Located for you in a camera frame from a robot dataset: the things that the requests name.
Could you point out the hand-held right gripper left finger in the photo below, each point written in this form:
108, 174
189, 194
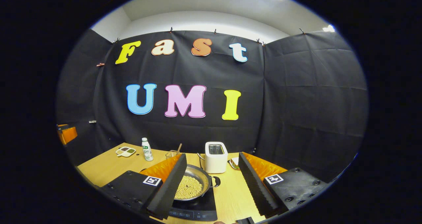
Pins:
166, 191

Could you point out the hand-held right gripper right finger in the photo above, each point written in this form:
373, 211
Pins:
255, 189

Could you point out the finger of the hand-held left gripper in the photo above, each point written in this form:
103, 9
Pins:
62, 125
69, 135

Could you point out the black induction cooktop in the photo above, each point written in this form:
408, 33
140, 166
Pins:
197, 209

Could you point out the pile of yellow soybeans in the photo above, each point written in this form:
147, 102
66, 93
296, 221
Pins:
189, 187

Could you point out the small plate with toy food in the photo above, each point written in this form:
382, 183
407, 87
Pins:
234, 163

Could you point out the white milk drink bottle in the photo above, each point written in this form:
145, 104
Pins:
147, 151

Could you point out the white toaster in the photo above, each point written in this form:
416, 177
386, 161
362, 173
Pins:
216, 163

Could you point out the white divided bean dish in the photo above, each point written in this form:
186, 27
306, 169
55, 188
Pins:
125, 151

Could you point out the black backdrop cloth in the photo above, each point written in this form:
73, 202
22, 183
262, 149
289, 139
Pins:
296, 102

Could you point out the short ceiling light panel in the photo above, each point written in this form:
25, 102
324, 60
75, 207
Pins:
329, 28

